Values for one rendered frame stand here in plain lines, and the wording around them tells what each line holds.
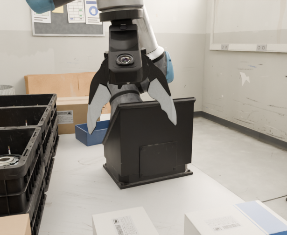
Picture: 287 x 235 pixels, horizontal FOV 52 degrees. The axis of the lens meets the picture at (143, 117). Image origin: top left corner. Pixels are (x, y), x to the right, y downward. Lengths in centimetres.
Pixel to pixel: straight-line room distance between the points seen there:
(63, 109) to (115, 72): 118
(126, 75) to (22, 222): 33
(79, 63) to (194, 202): 328
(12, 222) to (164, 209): 45
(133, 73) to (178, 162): 69
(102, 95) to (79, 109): 108
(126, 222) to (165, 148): 40
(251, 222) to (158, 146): 42
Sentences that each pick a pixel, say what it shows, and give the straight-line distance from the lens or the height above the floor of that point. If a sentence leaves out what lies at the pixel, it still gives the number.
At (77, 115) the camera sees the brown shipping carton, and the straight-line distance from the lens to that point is 157.
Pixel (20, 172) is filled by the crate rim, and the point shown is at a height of 92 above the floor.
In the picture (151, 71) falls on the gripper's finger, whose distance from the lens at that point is 48.
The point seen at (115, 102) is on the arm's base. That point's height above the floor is 97.
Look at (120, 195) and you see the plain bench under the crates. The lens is 95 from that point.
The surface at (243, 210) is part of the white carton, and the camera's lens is 75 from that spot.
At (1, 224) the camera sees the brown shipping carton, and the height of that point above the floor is 86.
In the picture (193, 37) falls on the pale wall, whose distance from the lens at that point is 464.
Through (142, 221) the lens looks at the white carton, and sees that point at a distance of 67.
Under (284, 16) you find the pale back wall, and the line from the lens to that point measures 365.
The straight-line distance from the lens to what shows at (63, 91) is 383.
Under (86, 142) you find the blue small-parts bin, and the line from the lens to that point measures 139.
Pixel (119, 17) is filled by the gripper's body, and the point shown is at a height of 120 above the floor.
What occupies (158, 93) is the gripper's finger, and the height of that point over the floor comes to 109.
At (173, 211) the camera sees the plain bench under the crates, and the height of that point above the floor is 70.
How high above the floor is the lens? 116
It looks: 14 degrees down
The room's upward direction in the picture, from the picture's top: straight up
